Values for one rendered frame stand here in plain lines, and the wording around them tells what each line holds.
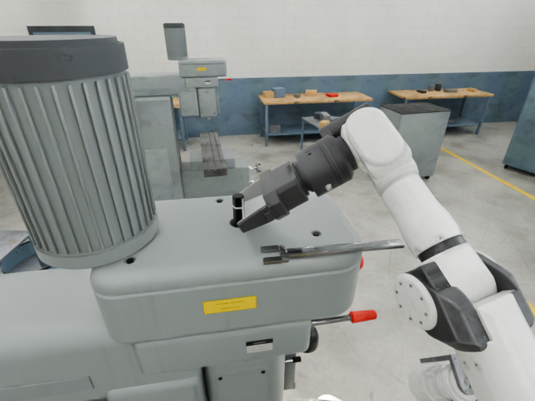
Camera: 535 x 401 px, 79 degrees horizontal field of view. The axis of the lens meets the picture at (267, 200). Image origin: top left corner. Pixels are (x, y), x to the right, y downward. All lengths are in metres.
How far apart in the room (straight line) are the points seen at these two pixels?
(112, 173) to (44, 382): 0.43
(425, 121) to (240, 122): 3.80
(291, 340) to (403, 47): 7.71
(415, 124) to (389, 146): 4.65
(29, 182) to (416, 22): 8.00
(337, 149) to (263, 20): 6.62
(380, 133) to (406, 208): 0.12
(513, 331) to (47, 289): 0.77
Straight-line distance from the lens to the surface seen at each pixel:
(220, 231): 0.60
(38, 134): 0.50
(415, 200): 0.50
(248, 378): 0.80
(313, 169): 0.53
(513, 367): 0.49
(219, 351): 0.68
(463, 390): 0.72
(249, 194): 0.64
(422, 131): 5.28
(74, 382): 0.78
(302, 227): 0.61
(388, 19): 7.91
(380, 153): 0.51
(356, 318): 0.71
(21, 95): 0.48
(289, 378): 0.99
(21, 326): 0.75
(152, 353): 0.68
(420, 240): 0.49
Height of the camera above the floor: 2.23
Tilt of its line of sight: 29 degrees down
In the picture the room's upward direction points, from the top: straight up
